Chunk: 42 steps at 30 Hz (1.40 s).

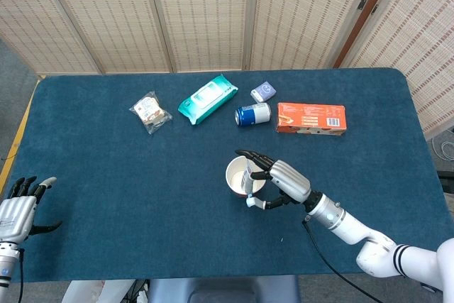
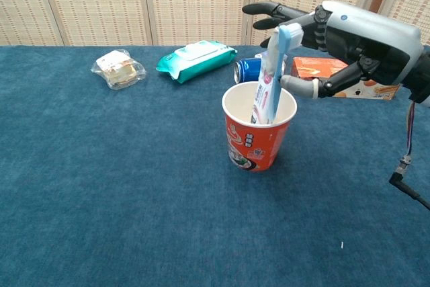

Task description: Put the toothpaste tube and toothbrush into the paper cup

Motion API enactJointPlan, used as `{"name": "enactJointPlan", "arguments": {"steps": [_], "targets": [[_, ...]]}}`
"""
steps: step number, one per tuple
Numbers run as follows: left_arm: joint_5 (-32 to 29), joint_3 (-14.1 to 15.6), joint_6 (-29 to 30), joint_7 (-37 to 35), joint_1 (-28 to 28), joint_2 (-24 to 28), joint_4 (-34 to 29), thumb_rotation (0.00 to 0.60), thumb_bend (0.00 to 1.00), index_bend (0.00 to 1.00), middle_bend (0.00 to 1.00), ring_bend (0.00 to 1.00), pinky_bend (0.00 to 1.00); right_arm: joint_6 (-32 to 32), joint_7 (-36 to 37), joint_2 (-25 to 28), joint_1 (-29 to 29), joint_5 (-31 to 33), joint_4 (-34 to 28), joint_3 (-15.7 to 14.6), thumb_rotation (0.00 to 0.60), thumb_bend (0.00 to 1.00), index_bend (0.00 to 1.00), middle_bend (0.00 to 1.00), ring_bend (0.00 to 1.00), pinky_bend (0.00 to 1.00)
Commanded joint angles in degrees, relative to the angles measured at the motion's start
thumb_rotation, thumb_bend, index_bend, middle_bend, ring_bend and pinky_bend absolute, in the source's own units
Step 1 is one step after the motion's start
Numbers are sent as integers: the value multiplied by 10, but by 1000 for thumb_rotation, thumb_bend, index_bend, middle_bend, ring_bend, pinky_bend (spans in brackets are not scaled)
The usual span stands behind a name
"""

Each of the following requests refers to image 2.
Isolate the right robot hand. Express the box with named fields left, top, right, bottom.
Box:
left=241, top=0, right=423, bottom=99

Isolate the light blue toothbrush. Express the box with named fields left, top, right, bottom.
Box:
left=267, top=26, right=292, bottom=124

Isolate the white toothpaste tube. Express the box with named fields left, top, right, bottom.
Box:
left=250, top=48, right=287, bottom=125

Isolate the orange biscuit box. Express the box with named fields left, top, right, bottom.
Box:
left=290, top=56, right=402, bottom=101

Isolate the blue and white can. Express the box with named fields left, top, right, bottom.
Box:
left=233, top=57, right=266, bottom=85

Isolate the orange paper noodle cup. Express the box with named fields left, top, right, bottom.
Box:
left=221, top=81, right=298, bottom=172

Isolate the teal wet wipes pack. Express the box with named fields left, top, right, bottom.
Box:
left=155, top=40, right=239, bottom=84

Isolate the clear bagged bread snack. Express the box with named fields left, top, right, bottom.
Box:
left=89, top=49, right=148, bottom=91

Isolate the bamboo folding screen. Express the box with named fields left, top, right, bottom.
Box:
left=0, top=0, right=374, bottom=47

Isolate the bamboo screen with brown post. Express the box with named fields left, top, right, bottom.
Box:
left=355, top=0, right=430, bottom=47

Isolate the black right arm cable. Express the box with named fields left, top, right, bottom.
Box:
left=388, top=100, right=430, bottom=210

